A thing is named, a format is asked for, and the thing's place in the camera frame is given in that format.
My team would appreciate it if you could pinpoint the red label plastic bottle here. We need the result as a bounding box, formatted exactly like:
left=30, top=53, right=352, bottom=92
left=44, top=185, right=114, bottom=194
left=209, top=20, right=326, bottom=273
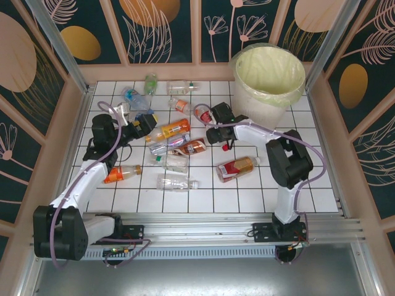
left=194, top=106, right=231, bottom=152

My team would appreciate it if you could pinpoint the orange juice plastic bottle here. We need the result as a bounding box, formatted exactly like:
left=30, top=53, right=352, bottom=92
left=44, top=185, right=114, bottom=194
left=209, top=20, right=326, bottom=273
left=145, top=118, right=191, bottom=142

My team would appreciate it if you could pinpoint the blue label water bottle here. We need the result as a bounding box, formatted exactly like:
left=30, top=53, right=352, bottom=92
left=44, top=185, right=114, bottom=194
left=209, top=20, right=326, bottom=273
left=121, top=87, right=152, bottom=112

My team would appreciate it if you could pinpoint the orange cap plastic bottle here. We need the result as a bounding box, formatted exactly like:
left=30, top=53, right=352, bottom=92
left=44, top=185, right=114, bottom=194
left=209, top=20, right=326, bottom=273
left=168, top=97, right=198, bottom=117

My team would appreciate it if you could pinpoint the green label plastic bottle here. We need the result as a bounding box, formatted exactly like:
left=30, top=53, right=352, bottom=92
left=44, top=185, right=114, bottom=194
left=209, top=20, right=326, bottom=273
left=144, top=73, right=159, bottom=102

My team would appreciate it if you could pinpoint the clear bottle green cap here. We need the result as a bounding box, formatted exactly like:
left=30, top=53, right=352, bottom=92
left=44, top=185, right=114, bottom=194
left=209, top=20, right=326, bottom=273
left=166, top=80, right=201, bottom=96
left=155, top=154, right=189, bottom=173

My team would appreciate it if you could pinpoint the brown label plastic bottle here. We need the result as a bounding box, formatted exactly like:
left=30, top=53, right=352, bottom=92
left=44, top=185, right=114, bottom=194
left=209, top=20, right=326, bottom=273
left=168, top=138, right=207, bottom=157

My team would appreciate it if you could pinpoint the orange label brown cap bottle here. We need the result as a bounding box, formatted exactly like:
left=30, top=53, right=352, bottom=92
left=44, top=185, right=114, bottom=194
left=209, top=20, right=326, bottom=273
left=103, top=165, right=143, bottom=185

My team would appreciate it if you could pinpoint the amber tea bottle red label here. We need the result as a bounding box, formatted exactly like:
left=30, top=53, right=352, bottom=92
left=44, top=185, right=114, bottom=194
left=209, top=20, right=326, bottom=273
left=215, top=155, right=262, bottom=183

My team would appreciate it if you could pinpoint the clear bottle white cap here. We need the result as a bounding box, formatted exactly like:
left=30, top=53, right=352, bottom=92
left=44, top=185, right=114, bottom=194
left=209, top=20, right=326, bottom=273
left=156, top=173, right=199, bottom=192

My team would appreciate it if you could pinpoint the cream plastic waste bin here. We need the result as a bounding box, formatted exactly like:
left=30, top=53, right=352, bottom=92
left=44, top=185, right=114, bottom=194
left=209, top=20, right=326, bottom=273
left=230, top=46, right=306, bottom=130

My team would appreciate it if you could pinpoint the cream trash bin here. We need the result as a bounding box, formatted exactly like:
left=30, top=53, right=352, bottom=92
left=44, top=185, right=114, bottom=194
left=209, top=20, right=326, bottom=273
left=228, top=43, right=307, bottom=109

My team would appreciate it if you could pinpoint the grey metal sheet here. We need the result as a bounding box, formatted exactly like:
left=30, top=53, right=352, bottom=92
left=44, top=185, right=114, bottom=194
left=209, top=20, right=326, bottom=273
left=27, top=243, right=376, bottom=296

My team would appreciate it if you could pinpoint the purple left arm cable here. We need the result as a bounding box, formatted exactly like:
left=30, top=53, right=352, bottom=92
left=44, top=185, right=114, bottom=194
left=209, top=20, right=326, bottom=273
left=49, top=101, right=152, bottom=269

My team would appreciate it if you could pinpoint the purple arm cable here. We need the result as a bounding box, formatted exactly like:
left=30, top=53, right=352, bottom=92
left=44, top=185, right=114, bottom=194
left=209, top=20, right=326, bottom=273
left=49, top=101, right=152, bottom=269
left=193, top=103, right=327, bottom=266

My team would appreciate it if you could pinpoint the aluminium side rail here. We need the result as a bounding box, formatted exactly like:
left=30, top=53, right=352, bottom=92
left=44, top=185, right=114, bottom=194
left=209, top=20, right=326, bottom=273
left=57, top=86, right=95, bottom=198
left=304, top=88, right=351, bottom=218

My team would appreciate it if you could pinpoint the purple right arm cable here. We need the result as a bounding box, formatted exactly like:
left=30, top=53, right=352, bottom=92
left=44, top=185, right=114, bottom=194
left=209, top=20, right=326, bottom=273
left=193, top=103, right=327, bottom=266

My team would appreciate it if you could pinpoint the aluminium corner post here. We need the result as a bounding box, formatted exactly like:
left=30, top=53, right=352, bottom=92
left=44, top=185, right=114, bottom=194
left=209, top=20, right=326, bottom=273
left=304, top=0, right=359, bottom=92
left=24, top=0, right=95, bottom=95

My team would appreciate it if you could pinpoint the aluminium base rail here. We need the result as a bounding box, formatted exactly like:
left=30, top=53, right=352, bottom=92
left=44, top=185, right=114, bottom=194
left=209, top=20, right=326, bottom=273
left=29, top=212, right=367, bottom=247

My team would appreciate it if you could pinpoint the red black wire bundle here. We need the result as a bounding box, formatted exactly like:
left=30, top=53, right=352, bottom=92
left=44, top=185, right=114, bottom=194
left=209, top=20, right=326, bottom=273
left=103, top=237, right=138, bottom=258
left=276, top=237, right=311, bottom=265

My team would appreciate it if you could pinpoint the perforated metal cable tray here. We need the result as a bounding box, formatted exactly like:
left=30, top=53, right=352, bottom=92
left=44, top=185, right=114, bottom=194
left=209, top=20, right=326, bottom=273
left=43, top=248, right=280, bottom=260

